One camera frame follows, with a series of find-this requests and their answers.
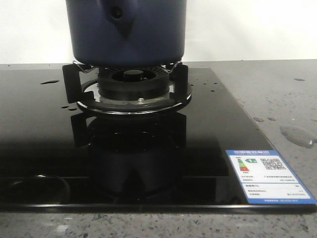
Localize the black gas burner head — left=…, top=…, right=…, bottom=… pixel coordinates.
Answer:
left=98, top=66, right=169, bottom=101

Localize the black glass gas stove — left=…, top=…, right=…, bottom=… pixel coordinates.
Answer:
left=0, top=68, right=317, bottom=213

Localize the blue energy label sticker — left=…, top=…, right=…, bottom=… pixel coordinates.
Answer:
left=226, top=150, right=317, bottom=205

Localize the dark blue pot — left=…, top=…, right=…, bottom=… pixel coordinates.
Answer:
left=65, top=0, right=187, bottom=67

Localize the black pot support grate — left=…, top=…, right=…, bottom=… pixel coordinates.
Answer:
left=62, top=62, right=192, bottom=115

